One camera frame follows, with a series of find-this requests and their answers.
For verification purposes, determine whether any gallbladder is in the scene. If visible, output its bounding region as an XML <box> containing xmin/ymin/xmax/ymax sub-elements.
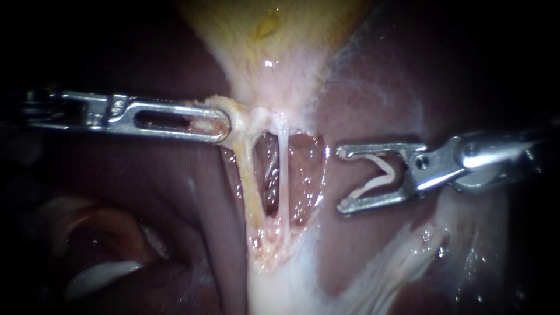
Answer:
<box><xmin>174</xmin><ymin>0</ymin><xmax>377</xmax><ymax>148</ymax></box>

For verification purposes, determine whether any left arm instrument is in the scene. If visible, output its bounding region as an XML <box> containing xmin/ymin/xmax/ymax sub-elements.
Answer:
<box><xmin>24</xmin><ymin>89</ymin><xmax>131</xmax><ymax>132</ymax></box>

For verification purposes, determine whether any pale fatty tissue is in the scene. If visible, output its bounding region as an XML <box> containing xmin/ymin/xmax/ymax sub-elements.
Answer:
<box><xmin>243</xmin><ymin>209</ymin><xmax>452</xmax><ymax>315</ymax></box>

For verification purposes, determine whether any thin tube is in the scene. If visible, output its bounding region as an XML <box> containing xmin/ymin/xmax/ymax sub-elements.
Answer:
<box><xmin>276</xmin><ymin>124</ymin><xmax>291</xmax><ymax>235</ymax></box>
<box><xmin>236</xmin><ymin>131</ymin><xmax>265</xmax><ymax>235</ymax></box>

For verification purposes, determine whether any right arm instrument jaw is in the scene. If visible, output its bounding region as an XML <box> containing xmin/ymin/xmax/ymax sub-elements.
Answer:
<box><xmin>335</xmin><ymin>178</ymin><xmax>417</xmax><ymax>216</ymax></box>
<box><xmin>335</xmin><ymin>142</ymin><xmax>428</xmax><ymax>165</ymax></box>

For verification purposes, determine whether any right arm instrument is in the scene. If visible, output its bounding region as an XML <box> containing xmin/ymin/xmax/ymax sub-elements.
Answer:
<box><xmin>403</xmin><ymin>129</ymin><xmax>544</xmax><ymax>197</ymax></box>

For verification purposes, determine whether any dark red liver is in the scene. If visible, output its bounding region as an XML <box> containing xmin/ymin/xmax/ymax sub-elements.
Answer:
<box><xmin>13</xmin><ymin>0</ymin><xmax>548</xmax><ymax>315</ymax></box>

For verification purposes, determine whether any white clip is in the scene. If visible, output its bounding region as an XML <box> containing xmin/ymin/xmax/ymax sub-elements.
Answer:
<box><xmin>343</xmin><ymin>152</ymin><xmax>398</xmax><ymax>207</ymax></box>

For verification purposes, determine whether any left arm instrument jaw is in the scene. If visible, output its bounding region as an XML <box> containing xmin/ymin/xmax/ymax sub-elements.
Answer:
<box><xmin>109</xmin><ymin>97</ymin><xmax>232</xmax><ymax>145</ymax></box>

